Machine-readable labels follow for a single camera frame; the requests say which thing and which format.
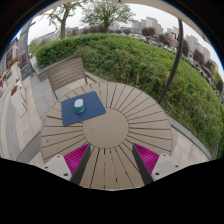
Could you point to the white and teal computer mouse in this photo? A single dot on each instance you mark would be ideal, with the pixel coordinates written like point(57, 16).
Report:
point(79, 106)

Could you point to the round leafy tree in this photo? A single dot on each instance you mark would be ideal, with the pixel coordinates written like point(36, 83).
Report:
point(106, 13)

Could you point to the white planter with flowers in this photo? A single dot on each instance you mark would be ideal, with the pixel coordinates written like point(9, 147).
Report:
point(17, 101)

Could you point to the beige parasol canopy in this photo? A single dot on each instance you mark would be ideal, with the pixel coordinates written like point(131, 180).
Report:
point(186, 16)

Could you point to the dark curved parasol pole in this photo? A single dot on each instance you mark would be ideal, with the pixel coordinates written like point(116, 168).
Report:
point(176, 56)

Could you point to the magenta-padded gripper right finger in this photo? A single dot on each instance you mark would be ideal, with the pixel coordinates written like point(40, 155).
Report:
point(146, 159)

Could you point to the slatted brown outdoor chair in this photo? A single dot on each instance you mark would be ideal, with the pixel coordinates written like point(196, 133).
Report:
point(66, 73)

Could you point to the green hedge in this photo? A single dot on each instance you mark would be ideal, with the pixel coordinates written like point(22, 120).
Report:
point(133, 63)

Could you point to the dark blue mouse pad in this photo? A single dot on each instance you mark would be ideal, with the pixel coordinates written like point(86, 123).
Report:
point(93, 106)

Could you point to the tall grey sign pillar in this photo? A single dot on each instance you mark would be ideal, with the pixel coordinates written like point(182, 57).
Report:
point(24, 50)

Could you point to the distant high-rise buildings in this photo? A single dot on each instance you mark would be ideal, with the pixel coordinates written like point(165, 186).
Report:
point(150, 23)

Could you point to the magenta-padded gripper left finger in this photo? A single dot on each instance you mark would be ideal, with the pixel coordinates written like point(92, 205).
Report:
point(76, 159)

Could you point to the thin-crowned tree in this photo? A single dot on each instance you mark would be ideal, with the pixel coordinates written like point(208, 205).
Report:
point(62, 20)

